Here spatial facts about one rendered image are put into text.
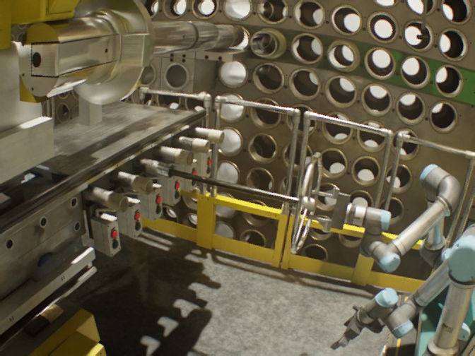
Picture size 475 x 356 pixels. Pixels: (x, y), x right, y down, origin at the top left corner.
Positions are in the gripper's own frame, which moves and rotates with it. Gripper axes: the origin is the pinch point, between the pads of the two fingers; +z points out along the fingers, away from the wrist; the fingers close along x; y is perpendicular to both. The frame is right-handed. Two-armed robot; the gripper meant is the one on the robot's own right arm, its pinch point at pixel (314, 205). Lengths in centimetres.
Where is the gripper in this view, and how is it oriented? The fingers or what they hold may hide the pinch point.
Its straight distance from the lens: 152.0
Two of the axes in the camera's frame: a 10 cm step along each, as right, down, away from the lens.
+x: 1.9, -9.8, -0.7
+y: 3.4, 0.0, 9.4
